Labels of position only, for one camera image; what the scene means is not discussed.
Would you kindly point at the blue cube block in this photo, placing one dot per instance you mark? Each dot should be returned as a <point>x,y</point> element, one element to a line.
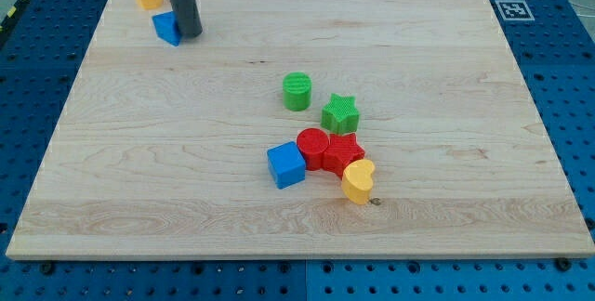
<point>286,164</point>

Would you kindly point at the white fiducial marker tag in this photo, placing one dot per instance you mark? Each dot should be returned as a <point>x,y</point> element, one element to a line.
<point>514,10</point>

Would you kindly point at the green star block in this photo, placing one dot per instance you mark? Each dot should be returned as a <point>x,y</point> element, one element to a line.
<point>340,115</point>

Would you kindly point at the green cylinder block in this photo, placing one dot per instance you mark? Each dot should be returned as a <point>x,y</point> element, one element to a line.
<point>297,91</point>

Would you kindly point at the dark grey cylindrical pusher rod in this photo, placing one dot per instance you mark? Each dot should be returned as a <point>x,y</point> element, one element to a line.
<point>182,1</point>

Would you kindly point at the red star block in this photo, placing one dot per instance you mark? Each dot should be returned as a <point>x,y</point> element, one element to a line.
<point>341,151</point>

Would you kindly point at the blue triangle block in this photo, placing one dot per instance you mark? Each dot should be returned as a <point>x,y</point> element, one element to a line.
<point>166,27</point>

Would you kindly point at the red cylinder block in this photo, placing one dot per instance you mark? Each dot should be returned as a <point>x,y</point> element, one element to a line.
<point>312,143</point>

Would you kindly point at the light wooden board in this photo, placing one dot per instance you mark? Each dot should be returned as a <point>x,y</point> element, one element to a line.
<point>160,151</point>

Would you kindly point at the yellow heart block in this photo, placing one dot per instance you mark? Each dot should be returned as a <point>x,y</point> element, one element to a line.
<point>357,181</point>

